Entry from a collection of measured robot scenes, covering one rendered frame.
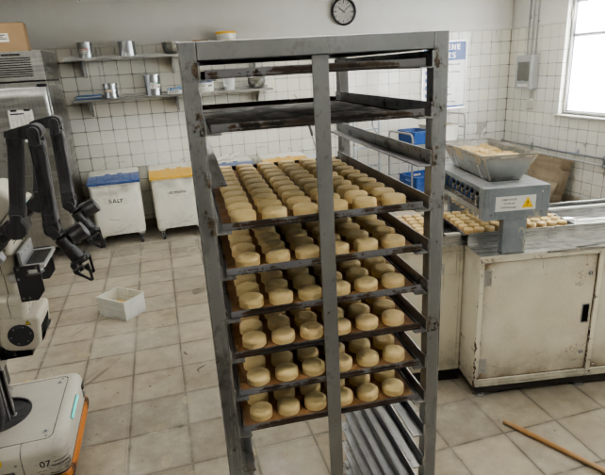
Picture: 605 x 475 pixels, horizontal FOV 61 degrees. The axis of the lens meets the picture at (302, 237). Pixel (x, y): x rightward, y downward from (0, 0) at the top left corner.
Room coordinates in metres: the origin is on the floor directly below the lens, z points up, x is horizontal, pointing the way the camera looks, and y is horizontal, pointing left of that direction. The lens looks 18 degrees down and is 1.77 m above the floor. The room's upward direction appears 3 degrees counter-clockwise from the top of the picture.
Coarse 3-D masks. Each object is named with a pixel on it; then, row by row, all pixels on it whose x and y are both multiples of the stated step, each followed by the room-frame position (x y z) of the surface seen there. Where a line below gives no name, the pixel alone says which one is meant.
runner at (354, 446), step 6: (342, 426) 1.58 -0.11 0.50; (348, 426) 1.57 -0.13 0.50; (348, 432) 1.54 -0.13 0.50; (348, 438) 1.51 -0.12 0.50; (354, 438) 1.50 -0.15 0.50; (354, 444) 1.48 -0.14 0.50; (354, 450) 1.45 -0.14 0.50; (360, 450) 1.44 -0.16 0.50; (354, 456) 1.42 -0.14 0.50; (360, 456) 1.42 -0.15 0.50; (360, 462) 1.39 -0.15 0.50; (366, 462) 1.38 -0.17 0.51; (360, 468) 1.36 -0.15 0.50; (366, 468) 1.36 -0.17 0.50; (366, 474) 1.34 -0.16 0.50; (372, 474) 1.32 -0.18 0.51
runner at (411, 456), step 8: (384, 408) 1.19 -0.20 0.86; (392, 408) 1.16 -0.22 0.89; (384, 416) 1.16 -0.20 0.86; (392, 416) 1.16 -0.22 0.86; (392, 424) 1.13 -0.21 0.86; (400, 424) 1.11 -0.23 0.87; (392, 432) 1.10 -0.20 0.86; (400, 432) 1.10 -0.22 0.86; (408, 432) 1.06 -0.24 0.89; (400, 440) 1.06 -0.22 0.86; (408, 440) 1.05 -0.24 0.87; (408, 448) 1.04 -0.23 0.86; (416, 448) 1.01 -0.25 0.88; (408, 456) 1.01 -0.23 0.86; (416, 456) 1.01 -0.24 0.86; (416, 464) 0.98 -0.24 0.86
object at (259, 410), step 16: (320, 384) 1.06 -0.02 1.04; (352, 384) 1.05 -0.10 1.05; (368, 384) 1.02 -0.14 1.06; (384, 384) 1.02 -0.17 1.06; (400, 384) 1.01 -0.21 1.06; (256, 400) 0.99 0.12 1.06; (272, 400) 1.01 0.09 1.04; (288, 400) 0.98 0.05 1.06; (304, 400) 0.98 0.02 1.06; (320, 400) 0.97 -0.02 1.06; (352, 400) 0.99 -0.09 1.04; (368, 400) 0.98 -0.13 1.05; (256, 416) 0.93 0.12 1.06; (272, 416) 0.95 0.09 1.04; (288, 416) 0.94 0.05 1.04
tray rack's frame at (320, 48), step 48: (192, 48) 0.89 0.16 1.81; (240, 48) 0.91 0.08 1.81; (288, 48) 0.92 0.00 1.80; (336, 48) 0.94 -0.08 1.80; (384, 48) 0.96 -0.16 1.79; (432, 48) 0.98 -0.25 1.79; (192, 96) 0.89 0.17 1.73; (432, 96) 0.98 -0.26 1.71; (192, 144) 0.89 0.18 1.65; (432, 144) 0.98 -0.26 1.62; (432, 192) 0.98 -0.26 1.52; (432, 240) 0.98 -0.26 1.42; (432, 288) 0.98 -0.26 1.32; (336, 336) 0.94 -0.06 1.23; (432, 336) 0.98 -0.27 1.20; (336, 384) 0.94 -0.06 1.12; (432, 384) 0.98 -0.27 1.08; (336, 432) 0.94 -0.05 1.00; (432, 432) 0.98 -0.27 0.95
